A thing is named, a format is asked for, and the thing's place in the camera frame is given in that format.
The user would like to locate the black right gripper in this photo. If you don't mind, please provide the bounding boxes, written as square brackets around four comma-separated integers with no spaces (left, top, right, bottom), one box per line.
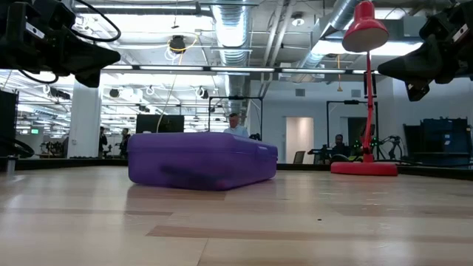
[377,1,473,103]

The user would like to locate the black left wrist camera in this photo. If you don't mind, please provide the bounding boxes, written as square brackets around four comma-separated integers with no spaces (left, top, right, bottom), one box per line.
[5,1,49,42]

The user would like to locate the black cabinet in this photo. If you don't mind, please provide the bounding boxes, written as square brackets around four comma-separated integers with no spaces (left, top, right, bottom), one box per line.
[0,90,19,158]

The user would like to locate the black looped cable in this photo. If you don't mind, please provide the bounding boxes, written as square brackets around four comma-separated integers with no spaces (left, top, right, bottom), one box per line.
[0,137,35,159]

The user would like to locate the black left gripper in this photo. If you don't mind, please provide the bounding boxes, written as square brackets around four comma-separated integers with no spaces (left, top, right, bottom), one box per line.
[0,0,122,89]

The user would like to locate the long LED light bar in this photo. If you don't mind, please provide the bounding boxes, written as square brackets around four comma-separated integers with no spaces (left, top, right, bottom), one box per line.
[99,63,381,78]

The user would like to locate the black computer monitor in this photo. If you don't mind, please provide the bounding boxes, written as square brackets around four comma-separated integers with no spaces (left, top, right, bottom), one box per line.
[135,114,185,134]

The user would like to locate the red desk lamp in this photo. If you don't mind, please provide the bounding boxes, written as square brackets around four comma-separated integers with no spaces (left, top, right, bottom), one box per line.
[330,0,399,177]

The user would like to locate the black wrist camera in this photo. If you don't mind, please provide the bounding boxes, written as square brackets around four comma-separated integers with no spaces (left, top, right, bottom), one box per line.
[449,3,473,47]
[5,1,49,42]

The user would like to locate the purple plastic supply box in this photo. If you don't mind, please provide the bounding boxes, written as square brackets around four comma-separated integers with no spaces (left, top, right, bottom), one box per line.
[126,132,279,192]

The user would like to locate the black overhead camera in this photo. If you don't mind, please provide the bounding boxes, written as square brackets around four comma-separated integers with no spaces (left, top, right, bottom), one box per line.
[169,34,188,55]

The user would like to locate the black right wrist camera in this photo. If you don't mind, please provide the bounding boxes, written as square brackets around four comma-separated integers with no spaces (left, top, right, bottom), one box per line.
[449,3,473,47]

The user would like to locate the person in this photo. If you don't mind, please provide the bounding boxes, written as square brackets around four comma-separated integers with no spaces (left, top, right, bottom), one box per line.
[223,113,249,138]
[98,126,109,158]
[118,128,133,160]
[330,133,350,163]

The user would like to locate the black rig frame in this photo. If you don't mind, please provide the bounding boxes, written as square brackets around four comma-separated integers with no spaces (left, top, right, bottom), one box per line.
[326,99,380,163]
[208,95,264,143]

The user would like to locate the dark blue storage crates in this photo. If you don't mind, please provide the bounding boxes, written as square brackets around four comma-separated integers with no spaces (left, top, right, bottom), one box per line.
[402,117,473,169]

